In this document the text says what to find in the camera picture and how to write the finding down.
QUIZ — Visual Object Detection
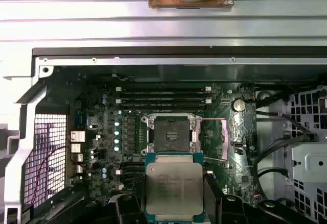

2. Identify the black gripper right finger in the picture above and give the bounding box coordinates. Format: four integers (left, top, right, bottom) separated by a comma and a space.
204, 176, 309, 224

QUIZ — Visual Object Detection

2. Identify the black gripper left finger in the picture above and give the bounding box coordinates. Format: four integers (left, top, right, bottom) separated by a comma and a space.
55, 194, 146, 224

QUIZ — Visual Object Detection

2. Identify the silver green CPU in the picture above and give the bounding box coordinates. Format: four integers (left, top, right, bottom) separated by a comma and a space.
144, 154, 205, 223

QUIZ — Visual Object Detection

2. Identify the metal socket cover frame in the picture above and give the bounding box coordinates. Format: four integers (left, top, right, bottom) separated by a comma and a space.
191, 117, 230, 160

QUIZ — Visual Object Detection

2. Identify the CPU socket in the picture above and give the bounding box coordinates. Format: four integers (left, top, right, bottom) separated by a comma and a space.
141, 115, 202, 156

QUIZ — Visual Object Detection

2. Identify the green motherboard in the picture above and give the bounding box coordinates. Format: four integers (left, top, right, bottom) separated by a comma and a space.
68, 80, 258, 209

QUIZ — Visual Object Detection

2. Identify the silver metal drive cage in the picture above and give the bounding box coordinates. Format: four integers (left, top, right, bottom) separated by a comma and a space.
287, 85, 327, 224

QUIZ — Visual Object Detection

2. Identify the silver coin battery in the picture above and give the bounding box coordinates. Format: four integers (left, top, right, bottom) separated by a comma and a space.
231, 98, 246, 112

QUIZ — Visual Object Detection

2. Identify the black grey PC case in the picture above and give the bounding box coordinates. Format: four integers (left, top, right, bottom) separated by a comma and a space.
0, 46, 327, 224

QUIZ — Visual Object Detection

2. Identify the black cable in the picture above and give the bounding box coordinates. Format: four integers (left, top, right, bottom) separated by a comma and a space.
257, 167, 289, 184
255, 133, 319, 176

